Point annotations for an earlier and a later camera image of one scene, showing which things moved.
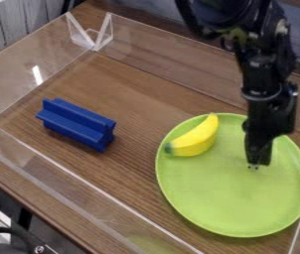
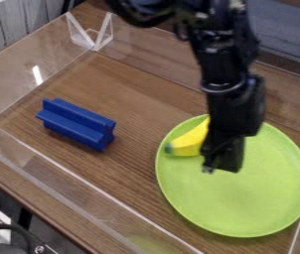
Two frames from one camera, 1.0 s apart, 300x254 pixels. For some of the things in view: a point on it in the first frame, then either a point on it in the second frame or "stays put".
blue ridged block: x=77 y=123 stays put
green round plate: x=219 y=192 stays put
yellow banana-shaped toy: x=197 y=140 stays put
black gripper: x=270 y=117 to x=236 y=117
